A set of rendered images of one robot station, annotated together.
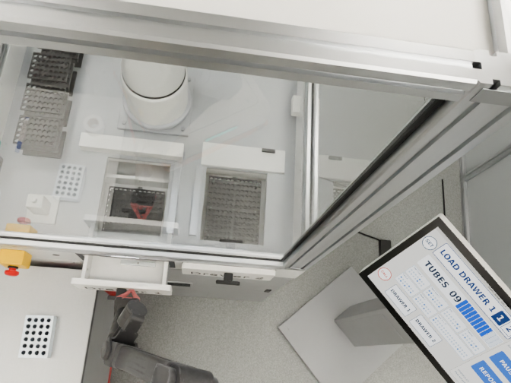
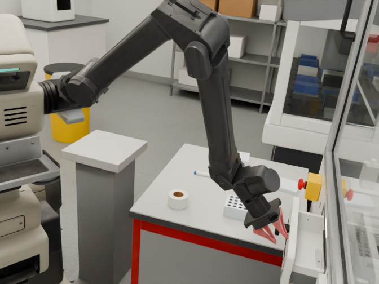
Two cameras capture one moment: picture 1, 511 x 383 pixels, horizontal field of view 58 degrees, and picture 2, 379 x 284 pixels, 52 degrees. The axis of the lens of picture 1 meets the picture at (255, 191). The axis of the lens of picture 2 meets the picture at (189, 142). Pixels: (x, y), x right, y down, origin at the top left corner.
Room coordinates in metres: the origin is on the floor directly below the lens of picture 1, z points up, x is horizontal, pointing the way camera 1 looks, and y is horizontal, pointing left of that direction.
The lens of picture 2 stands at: (0.33, -0.62, 1.51)
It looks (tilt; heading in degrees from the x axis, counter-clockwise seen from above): 24 degrees down; 122
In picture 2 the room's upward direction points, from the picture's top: 6 degrees clockwise
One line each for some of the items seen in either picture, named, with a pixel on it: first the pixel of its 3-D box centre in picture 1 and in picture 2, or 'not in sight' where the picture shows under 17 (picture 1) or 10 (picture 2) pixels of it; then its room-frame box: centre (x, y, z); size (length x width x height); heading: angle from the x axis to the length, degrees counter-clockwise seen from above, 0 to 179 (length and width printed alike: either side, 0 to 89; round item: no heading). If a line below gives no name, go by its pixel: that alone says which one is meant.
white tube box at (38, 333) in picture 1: (38, 336); (243, 208); (-0.11, 0.45, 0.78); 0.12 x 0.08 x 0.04; 20
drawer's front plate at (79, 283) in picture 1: (123, 286); (290, 239); (0.11, 0.26, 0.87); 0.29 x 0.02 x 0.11; 108
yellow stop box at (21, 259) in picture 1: (14, 260); (312, 186); (0.07, 0.59, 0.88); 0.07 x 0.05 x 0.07; 108
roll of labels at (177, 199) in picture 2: not in sight; (177, 199); (-0.31, 0.34, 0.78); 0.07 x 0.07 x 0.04
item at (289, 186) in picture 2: not in sight; (282, 184); (-0.08, 0.73, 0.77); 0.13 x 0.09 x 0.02; 9
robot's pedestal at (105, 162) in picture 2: not in sight; (106, 215); (-0.84, 0.51, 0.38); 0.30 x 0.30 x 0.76; 15
